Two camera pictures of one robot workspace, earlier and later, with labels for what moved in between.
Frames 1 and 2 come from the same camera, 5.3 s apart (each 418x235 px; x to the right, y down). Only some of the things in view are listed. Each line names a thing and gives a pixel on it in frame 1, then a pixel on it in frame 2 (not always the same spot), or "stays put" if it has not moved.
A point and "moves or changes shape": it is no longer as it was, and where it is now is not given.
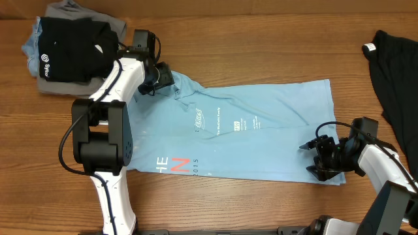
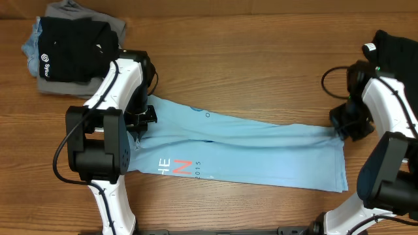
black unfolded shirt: (394, 63) stays put
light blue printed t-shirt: (254, 131) moves or changes shape
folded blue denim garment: (31, 49) stays put
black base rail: (281, 230) stays put
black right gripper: (322, 145) to (347, 132)
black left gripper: (165, 77) to (138, 126)
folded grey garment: (68, 10) stays put
